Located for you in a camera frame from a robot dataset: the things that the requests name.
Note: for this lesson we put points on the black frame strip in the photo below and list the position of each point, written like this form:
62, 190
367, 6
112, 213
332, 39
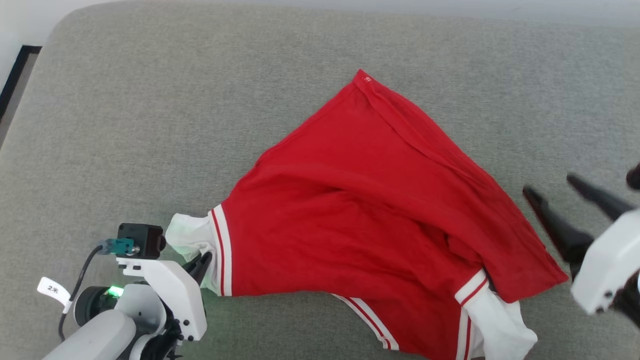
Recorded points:
17, 75

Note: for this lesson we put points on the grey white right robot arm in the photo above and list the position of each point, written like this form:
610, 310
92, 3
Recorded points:
630, 300

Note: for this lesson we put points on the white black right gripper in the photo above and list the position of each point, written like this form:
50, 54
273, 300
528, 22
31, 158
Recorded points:
607, 265

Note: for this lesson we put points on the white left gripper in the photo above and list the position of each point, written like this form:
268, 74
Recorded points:
175, 295

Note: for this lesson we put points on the red and white garment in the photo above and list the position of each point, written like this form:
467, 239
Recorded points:
360, 210

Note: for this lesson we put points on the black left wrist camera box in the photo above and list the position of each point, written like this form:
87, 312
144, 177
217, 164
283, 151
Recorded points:
142, 237

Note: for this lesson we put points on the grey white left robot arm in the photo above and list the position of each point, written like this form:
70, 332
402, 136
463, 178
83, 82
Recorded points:
105, 335

